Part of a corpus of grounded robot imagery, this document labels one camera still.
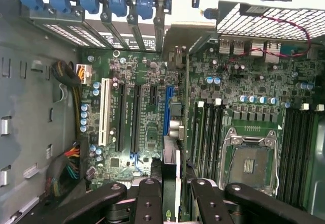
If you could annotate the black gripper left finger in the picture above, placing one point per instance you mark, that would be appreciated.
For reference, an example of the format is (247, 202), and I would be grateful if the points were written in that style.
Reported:
(148, 203)

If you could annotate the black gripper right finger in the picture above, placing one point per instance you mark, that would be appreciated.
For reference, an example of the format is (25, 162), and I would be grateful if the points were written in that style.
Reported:
(210, 206)

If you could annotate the CPU socket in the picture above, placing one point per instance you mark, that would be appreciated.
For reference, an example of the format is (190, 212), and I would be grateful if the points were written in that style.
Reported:
(250, 163)

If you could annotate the RAM stick with white label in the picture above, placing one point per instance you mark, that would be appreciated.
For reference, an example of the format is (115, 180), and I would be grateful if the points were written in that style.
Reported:
(198, 137)

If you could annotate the green motherboard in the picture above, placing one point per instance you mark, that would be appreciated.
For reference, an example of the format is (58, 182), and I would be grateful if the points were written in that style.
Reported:
(152, 125)

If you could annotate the long black expansion slot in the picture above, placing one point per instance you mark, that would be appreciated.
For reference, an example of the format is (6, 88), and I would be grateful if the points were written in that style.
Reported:
(121, 117)
(135, 117)

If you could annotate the blue expansion slot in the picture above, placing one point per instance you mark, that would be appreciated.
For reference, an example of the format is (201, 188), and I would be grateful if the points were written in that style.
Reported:
(168, 107)

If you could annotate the white expansion slot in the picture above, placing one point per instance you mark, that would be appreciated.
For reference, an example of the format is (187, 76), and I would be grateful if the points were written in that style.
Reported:
(104, 112)

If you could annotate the short black expansion slot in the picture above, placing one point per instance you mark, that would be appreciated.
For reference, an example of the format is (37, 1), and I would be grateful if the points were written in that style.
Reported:
(154, 94)

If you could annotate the white power connector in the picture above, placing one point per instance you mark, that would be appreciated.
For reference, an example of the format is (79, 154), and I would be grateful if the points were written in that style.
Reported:
(85, 74)

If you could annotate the open black PC case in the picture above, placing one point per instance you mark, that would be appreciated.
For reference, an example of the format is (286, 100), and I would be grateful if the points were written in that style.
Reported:
(25, 81)

